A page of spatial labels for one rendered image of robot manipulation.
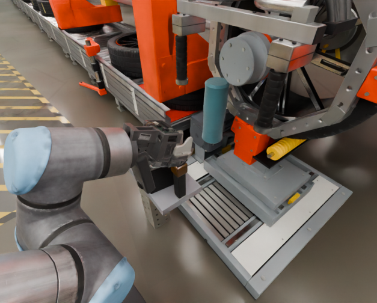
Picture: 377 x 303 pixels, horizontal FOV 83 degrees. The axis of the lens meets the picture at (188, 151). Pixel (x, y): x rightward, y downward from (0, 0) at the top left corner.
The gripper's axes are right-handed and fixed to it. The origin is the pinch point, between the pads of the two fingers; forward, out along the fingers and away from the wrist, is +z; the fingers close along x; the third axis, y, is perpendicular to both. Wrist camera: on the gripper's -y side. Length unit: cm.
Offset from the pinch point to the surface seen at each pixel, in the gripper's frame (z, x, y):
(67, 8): 48, 241, 24
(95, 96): 63, 185, -46
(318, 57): 34.9, -7.8, 34.0
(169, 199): 7.1, 5.6, -23.0
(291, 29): 2.7, -10.7, 32.3
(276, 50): 1.4, -10.3, 28.1
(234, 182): 62, 8, -31
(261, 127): 8.4, -11.8, 12.5
